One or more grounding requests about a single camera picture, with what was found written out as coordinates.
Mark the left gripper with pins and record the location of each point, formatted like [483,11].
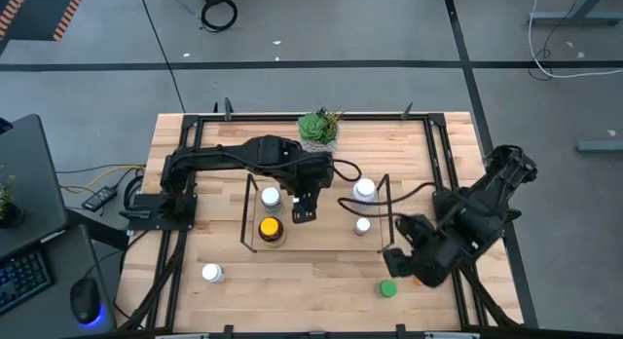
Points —
[311,176]

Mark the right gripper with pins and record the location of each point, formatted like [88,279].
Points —
[435,261]

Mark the clear jar green label white cap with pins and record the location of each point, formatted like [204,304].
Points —
[270,197]

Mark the amber bottle yellow cap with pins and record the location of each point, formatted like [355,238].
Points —
[270,228]

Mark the green cap medicine bottle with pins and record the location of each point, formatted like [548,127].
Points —
[388,288]

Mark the small pink bottle white cap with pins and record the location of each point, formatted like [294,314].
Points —
[362,226]

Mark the large white medicine bottle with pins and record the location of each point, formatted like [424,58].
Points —
[365,188]

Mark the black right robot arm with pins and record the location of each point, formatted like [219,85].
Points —
[487,202]

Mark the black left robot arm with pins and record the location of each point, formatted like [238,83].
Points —
[219,159]

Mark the clear acrylic tray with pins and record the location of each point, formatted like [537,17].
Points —
[331,232]

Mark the succulent plant in patterned pot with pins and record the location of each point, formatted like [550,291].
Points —
[316,127]

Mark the black power adapter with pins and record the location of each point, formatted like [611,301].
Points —
[98,199]

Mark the grey table foot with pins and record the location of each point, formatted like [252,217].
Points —
[601,146]
[574,18]

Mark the black computer mouse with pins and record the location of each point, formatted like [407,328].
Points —
[84,297]

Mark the dark desk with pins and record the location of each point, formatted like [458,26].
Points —
[29,173]

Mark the black keyboard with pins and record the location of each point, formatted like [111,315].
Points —
[22,278]

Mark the black aluminium table frame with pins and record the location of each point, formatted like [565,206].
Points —
[253,117]

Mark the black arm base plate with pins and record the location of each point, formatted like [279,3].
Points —
[151,207]

